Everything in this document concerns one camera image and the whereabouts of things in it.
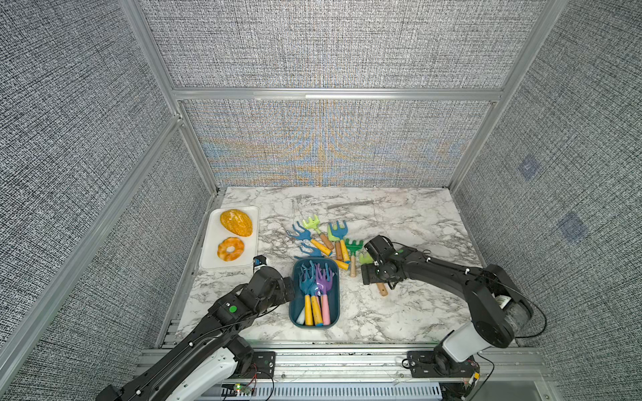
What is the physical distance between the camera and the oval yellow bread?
104 cm

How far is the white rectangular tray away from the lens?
3.18 ft

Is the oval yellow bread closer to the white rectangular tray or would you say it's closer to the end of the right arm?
the white rectangular tray

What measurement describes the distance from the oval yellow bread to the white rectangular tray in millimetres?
14
